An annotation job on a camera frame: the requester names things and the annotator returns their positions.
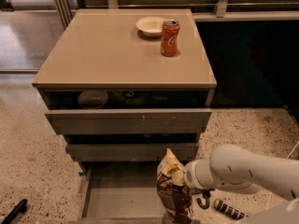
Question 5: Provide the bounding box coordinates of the grey drawer cabinet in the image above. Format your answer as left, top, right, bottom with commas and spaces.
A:
31, 8, 218, 173

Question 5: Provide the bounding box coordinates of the black striped cylinder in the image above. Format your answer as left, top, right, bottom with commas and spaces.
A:
213, 199, 249, 220

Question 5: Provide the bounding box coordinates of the brown chip bag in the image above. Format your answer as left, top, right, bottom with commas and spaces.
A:
157, 148, 193, 224

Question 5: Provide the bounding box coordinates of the grey middle drawer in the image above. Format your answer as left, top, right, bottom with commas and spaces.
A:
66, 133, 198, 162

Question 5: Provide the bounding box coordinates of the white cable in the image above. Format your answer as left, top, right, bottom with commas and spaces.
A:
265, 142, 299, 203

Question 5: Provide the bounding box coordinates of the dark round object in drawer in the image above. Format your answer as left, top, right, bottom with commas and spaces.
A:
78, 90, 108, 108

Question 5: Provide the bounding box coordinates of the grey bottom drawer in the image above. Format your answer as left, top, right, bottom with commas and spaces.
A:
68, 161, 173, 224

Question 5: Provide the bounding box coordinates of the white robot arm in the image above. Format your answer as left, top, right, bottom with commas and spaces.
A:
175, 144, 299, 224

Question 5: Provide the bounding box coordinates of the black handle on floor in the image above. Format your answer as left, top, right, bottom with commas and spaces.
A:
1, 199, 28, 224

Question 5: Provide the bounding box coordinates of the white bowl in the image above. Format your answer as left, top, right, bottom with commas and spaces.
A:
135, 17, 164, 37

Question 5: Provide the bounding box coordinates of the grey drawer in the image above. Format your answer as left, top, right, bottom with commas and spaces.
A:
66, 133, 198, 162
68, 161, 173, 224
44, 91, 212, 136

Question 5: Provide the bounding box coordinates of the orange soda can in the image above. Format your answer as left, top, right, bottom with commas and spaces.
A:
161, 20, 179, 57

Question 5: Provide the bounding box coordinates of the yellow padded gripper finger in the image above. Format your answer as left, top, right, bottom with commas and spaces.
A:
171, 170, 185, 187

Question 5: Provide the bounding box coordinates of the black cable loop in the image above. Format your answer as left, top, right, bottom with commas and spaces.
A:
195, 189, 216, 211

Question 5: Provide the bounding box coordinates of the grey top drawer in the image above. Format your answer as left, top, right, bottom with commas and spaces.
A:
44, 91, 212, 136

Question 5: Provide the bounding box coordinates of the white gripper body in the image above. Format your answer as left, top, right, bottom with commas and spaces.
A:
183, 159, 262, 194

